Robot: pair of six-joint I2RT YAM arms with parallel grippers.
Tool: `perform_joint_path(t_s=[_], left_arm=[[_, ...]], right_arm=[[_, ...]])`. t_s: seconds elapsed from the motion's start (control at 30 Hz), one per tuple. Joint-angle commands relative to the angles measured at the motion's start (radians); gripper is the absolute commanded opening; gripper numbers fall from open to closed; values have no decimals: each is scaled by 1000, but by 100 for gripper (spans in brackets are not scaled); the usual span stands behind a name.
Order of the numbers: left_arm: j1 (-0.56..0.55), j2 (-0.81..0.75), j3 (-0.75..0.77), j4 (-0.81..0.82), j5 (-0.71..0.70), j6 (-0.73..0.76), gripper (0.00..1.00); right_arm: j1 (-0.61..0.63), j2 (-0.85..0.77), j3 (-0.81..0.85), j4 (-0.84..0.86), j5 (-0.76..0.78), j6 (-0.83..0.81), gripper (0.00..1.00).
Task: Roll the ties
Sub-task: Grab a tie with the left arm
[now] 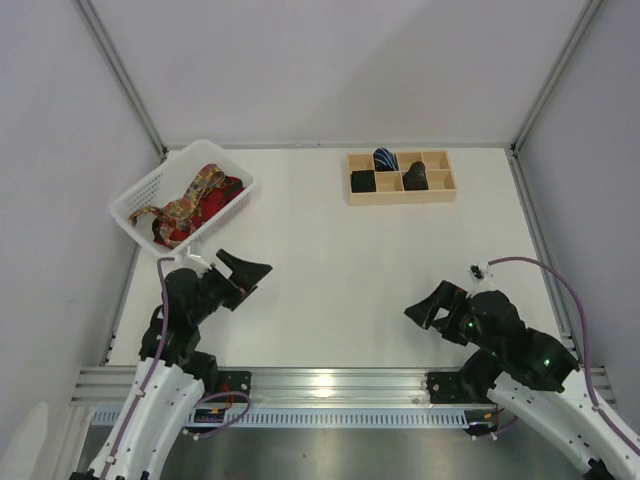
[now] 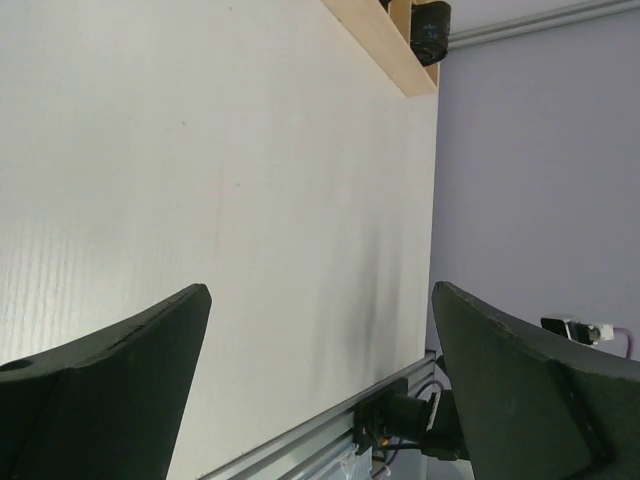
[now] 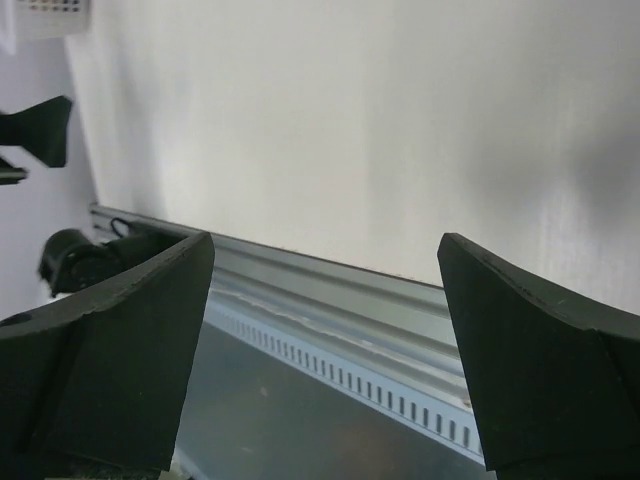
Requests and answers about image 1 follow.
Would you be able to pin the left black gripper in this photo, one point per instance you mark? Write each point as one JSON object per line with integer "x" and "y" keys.
{"x": 228, "y": 285}

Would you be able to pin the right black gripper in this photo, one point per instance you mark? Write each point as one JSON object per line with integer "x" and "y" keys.
{"x": 451, "y": 315}

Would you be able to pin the colourful patterned tie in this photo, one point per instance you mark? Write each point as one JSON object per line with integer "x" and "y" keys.
{"x": 178, "y": 213}

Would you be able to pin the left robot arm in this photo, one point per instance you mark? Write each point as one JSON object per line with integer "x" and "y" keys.
{"x": 149, "y": 424}

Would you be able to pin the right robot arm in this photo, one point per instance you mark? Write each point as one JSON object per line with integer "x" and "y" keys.
{"x": 530, "y": 373}

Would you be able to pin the red tie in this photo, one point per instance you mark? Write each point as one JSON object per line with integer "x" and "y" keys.
{"x": 210, "y": 205}

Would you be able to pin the white plastic basket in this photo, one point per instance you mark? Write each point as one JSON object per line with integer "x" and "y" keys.
{"x": 167, "y": 183}

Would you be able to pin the wooden compartment box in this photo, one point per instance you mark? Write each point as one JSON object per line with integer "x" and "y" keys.
{"x": 389, "y": 185}

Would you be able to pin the rolled dark brown tie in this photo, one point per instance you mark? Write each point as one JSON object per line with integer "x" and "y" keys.
{"x": 415, "y": 178}

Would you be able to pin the rolled black tie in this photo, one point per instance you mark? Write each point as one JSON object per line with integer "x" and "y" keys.
{"x": 362, "y": 181}

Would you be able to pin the rolled blue striped tie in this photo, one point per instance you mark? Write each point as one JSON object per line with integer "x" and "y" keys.
{"x": 385, "y": 160}

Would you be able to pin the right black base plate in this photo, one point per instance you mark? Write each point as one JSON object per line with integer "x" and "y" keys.
{"x": 446, "y": 387}

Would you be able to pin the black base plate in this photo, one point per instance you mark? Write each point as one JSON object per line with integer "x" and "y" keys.
{"x": 446, "y": 387}
{"x": 230, "y": 380}

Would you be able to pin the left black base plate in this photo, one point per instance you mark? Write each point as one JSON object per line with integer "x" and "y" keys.
{"x": 230, "y": 380}

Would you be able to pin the aluminium mounting rail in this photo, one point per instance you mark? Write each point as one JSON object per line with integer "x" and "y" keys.
{"x": 271, "y": 387}

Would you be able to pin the white slotted cable duct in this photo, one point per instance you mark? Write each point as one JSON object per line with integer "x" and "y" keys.
{"x": 413, "y": 418}

